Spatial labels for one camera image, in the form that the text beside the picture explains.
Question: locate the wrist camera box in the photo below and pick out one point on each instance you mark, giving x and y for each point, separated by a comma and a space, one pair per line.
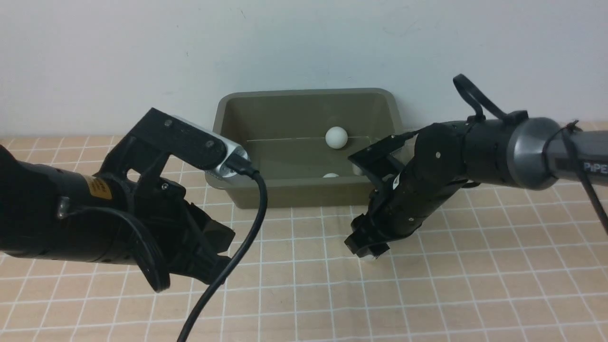
381, 159
201, 148

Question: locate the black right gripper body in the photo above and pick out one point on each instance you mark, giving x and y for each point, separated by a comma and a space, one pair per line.
395, 211

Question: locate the olive green plastic bin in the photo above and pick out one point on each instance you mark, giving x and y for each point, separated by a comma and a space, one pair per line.
284, 134

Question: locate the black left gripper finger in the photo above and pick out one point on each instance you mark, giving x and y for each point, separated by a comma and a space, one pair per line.
214, 236
205, 267

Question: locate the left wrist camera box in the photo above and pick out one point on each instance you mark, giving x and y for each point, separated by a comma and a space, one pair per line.
201, 148

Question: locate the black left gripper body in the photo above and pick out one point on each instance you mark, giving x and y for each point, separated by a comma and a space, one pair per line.
168, 231

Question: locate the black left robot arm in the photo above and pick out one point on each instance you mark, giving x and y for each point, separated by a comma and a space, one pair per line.
55, 214

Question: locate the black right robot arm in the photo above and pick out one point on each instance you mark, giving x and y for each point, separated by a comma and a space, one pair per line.
414, 173

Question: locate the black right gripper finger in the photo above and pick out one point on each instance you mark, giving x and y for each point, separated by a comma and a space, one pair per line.
357, 242

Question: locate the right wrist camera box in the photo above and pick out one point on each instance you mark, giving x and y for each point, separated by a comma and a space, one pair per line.
381, 159

